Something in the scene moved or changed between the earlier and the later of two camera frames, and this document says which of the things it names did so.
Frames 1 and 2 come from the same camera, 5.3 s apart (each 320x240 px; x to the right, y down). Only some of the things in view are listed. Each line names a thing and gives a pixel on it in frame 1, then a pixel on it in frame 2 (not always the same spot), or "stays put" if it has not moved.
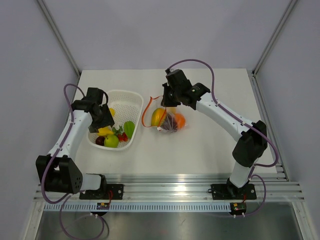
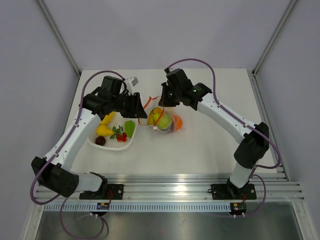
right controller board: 237,208 stays put
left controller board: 103,206 stays put
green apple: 111,141 → 164,122
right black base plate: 230,192 stays put
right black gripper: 166,102 stays put
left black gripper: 107,120 → 136,110
